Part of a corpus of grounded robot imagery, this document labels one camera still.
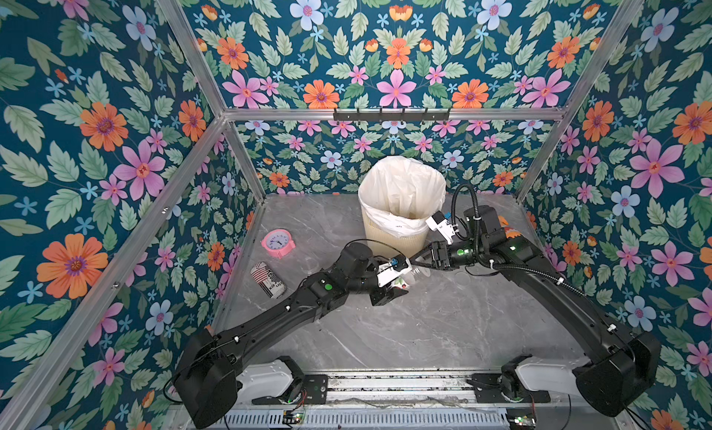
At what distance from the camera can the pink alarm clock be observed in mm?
1013

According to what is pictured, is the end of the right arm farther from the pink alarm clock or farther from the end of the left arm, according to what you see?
the pink alarm clock

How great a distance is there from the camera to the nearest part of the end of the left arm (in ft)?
2.16

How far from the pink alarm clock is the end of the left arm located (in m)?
0.47

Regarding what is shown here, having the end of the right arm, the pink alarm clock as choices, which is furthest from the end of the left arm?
the pink alarm clock
